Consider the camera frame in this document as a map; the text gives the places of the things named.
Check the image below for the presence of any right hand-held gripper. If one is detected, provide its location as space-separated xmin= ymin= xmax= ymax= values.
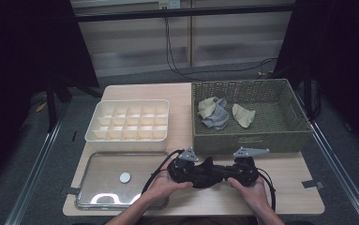
xmin=225 ymin=146 xmax=271 ymax=188

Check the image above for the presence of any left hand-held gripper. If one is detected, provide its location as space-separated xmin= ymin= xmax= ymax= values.
xmin=167 ymin=146 xmax=200 ymax=186

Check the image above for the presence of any black sock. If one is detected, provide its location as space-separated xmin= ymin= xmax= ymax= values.
xmin=191 ymin=156 xmax=225 ymax=189
xmin=199 ymin=163 xmax=232 ymax=188

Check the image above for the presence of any grey sock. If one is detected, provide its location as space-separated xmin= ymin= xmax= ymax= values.
xmin=209 ymin=97 xmax=231 ymax=131
xmin=201 ymin=115 xmax=222 ymax=129

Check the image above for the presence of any pale green sock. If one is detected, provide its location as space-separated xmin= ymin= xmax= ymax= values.
xmin=232 ymin=103 xmax=257 ymax=129
xmin=197 ymin=96 xmax=219 ymax=120

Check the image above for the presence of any cream divided organizer box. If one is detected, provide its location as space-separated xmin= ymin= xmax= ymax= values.
xmin=84 ymin=98 xmax=171 ymax=153

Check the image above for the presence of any green woven basket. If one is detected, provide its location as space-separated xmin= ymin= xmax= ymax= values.
xmin=190 ymin=78 xmax=313 ymax=157

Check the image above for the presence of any clear plastic lid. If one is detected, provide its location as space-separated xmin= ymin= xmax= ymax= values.
xmin=74 ymin=150 xmax=172 ymax=211

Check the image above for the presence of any person's left hand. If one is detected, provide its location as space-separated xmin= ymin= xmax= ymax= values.
xmin=141 ymin=162 xmax=194 ymax=204

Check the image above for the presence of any person's right hand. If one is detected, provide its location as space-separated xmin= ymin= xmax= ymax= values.
xmin=227 ymin=176 xmax=270 ymax=214

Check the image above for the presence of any black metal stand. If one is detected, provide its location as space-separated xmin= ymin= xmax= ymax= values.
xmin=44 ymin=73 xmax=104 ymax=132

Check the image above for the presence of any black curtain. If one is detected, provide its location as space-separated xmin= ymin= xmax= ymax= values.
xmin=274 ymin=0 xmax=359 ymax=158
xmin=0 ymin=0 xmax=100 ymax=188

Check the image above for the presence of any black horizontal bar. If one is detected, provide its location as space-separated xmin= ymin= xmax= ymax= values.
xmin=73 ymin=3 xmax=296 ymax=23

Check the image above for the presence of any left hand-held gripper black cable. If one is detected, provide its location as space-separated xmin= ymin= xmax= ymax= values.
xmin=141 ymin=149 xmax=185 ymax=196

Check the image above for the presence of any hand-held gripper black cable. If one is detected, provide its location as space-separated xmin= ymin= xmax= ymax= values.
xmin=141 ymin=149 xmax=185 ymax=196
xmin=256 ymin=168 xmax=277 ymax=212

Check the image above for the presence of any right hand-held gripper black cable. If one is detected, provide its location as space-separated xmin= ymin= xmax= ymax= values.
xmin=256 ymin=168 xmax=277 ymax=212

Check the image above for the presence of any metal floor rail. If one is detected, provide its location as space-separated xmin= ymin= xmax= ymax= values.
xmin=4 ymin=116 xmax=64 ymax=225
xmin=293 ymin=90 xmax=359 ymax=225

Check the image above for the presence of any black wall cable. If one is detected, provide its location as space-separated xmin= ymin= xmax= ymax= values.
xmin=163 ymin=17 xmax=278 ymax=83

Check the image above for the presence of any white wall socket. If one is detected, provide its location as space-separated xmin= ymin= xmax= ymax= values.
xmin=157 ymin=0 xmax=181 ymax=9

